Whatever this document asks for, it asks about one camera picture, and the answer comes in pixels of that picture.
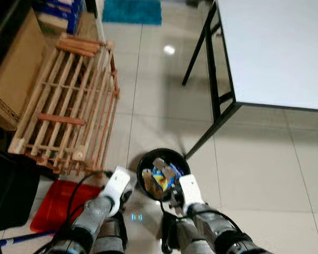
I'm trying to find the black round rubbish bin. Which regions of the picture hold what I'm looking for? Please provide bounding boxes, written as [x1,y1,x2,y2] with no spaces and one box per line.
[136,148,191,201]

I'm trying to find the plain brown cardboard piece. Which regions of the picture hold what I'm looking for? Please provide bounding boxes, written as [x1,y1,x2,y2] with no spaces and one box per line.
[142,168,157,199]

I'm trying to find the blue yellow snack wrapper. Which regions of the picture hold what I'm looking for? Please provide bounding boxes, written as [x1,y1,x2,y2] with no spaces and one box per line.
[151,167,178,191]

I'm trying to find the red plastic dustpan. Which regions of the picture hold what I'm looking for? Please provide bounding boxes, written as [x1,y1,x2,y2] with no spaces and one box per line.
[30,179,104,233]

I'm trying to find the wooden slatted rack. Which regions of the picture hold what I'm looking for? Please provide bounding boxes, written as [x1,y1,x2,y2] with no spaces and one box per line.
[8,33,120,175]

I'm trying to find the black box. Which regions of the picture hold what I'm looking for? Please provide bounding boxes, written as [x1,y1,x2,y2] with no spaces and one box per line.
[0,148,41,232]

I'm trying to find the large brown cardboard carton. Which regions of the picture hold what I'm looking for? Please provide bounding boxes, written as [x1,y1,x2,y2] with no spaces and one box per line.
[0,8,47,132]

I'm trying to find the teal shaggy rug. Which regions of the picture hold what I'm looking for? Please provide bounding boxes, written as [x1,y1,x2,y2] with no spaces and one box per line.
[102,0,163,25]

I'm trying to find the blue printed box stack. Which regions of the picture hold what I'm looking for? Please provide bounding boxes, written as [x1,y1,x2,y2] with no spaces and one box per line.
[32,0,83,33]

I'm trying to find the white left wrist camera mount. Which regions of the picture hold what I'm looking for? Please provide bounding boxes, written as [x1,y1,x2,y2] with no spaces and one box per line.
[99,167,132,216]

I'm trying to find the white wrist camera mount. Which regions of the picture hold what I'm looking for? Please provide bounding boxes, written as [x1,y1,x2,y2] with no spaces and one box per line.
[179,174,205,208]
[99,167,132,216]

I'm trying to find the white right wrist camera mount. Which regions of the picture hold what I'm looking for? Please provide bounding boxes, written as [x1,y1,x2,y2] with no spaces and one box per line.
[179,174,205,208]

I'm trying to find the blue stick handle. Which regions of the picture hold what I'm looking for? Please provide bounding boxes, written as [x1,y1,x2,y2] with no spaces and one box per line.
[0,232,56,250]

